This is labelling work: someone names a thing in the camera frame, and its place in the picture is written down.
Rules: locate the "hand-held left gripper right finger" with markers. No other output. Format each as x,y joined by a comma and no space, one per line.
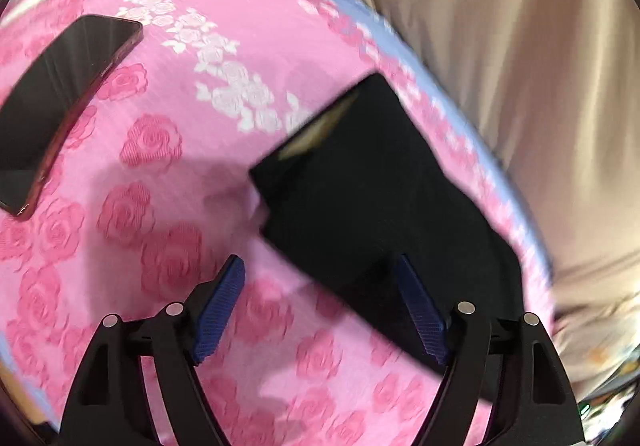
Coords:
421,313

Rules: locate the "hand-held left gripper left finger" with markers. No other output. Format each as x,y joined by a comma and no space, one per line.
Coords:
220,313

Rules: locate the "black pants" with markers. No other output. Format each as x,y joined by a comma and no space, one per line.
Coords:
375,175

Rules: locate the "pink floral bed sheet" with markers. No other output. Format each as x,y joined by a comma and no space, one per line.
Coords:
200,175

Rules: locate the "black smartphone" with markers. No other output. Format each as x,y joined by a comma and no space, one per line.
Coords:
65,90

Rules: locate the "beige curtain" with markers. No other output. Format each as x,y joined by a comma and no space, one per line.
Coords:
500,50

